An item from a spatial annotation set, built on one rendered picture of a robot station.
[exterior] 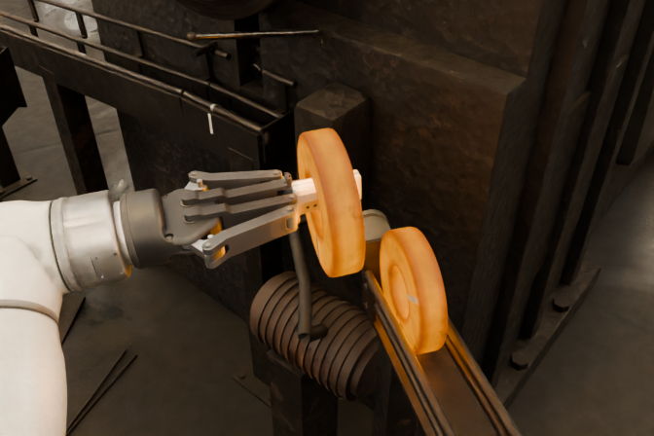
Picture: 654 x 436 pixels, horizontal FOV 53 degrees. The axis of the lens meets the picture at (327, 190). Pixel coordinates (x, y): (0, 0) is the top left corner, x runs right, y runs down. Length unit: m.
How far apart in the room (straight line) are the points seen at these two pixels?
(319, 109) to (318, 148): 0.34
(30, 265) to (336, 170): 0.28
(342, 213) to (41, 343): 0.28
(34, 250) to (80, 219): 0.05
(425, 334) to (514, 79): 0.37
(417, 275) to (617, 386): 1.04
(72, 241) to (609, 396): 1.33
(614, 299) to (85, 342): 1.36
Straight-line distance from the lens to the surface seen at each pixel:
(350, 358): 0.99
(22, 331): 0.60
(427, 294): 0.75
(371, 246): 0.87
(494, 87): 0.91
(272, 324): 1.06
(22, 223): 0.65
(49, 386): 0.59
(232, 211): 0.65
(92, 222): 0.64
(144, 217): 0.64
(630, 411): 1.70
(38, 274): 0.64
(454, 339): 0.80
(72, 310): 1.85
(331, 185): 0.62
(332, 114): 0.96
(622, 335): 1.84
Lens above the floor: 1.30
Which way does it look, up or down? 38 degrees down
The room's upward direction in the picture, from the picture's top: straight up
